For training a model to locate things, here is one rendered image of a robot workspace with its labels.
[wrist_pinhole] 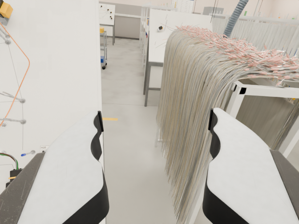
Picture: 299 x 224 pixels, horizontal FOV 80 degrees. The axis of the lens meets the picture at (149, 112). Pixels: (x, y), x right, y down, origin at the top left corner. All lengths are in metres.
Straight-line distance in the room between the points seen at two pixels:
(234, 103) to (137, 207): 1.47
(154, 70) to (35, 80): 2.64
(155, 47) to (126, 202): 2.48
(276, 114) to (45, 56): 1.05
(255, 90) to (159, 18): 3.09
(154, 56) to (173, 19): 0.82
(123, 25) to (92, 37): 10.67
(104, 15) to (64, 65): 8.78
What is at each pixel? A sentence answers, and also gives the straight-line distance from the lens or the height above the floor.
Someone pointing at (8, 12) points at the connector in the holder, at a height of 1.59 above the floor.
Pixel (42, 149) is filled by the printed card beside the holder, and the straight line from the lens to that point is 0.73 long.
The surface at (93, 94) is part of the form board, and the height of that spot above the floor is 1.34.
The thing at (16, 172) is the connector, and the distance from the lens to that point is 0.67.
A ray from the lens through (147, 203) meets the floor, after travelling 1.97.
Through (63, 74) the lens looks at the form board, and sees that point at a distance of 0.74.
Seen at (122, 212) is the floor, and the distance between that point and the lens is 1.91.
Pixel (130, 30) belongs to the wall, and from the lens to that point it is 11.46.
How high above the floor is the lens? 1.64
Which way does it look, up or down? 30 degrees down
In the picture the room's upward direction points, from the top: 7 degrees clockwise
